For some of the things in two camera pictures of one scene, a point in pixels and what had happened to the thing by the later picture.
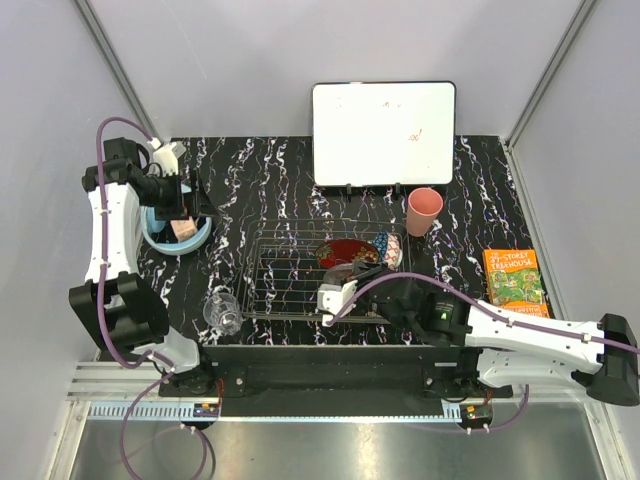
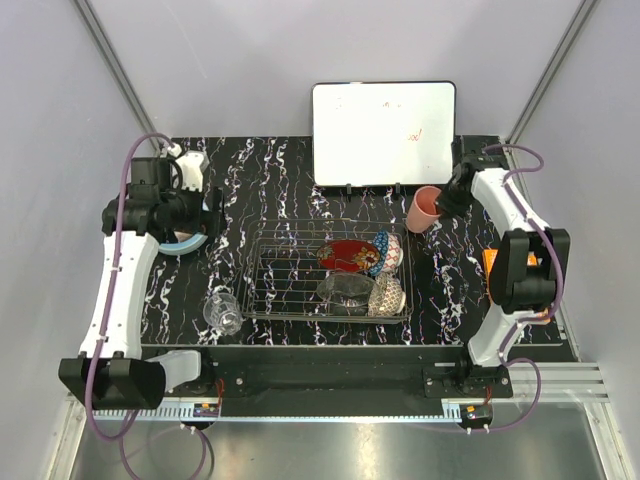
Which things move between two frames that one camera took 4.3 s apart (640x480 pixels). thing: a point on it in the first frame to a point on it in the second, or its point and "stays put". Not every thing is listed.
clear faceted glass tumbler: x=223 y=311 stays put
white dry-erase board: x=384 y=133 stays put
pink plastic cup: x=423 y=207 stays put
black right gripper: x=359 y=303 to x=449 y=209
